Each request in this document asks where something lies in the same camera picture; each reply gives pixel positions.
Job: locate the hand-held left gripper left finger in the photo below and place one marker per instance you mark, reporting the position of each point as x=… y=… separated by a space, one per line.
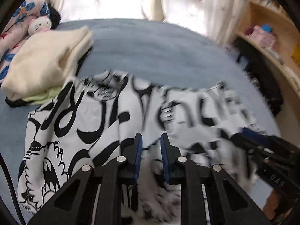
x=138 y=159

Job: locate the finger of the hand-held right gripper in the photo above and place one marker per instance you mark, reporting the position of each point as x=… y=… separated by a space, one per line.
x=253 y=138

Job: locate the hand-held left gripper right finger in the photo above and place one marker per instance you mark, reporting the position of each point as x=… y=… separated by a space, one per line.
x=164 y=159

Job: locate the white black printed garment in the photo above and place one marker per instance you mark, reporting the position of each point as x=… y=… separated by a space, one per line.
x=98 y=121

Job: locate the person's right forearm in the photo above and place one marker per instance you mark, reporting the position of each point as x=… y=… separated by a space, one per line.
x=271 y=205

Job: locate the black bag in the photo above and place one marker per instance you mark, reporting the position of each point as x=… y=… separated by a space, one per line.
x=264 y=82

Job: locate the yellow item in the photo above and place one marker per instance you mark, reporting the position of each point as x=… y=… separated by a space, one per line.
x=296 y=56

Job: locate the pink box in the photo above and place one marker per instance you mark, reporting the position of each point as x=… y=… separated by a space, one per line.
x=263 y=37

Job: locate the purple item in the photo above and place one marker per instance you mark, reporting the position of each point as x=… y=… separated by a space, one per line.
x=249 y=31

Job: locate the bed with blue sheet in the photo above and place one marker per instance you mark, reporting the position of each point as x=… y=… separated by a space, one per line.
x=152 y=51

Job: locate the blue toy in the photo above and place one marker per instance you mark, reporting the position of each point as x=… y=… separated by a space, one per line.
x=267 y=28

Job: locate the light green cloth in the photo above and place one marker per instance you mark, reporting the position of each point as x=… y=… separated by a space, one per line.
x=44 y=95

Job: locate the wooden shelf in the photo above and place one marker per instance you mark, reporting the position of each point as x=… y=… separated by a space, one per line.
x=267 y=11

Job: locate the folded cream cloth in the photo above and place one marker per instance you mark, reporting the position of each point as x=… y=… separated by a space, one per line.
x=46 y=61

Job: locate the black folded cloth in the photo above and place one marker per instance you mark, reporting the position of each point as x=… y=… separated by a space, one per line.
x=15 y=102

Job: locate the cream curtain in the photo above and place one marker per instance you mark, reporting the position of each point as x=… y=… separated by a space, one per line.
x=159 y=0

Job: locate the black fabric item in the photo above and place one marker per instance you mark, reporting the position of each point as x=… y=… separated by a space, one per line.
x=55 y=17

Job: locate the white cat plush toy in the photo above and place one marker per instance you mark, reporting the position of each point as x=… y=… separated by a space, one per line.
x=39 y=25

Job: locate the floral blanket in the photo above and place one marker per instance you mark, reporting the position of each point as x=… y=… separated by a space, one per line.
x=14 y=28

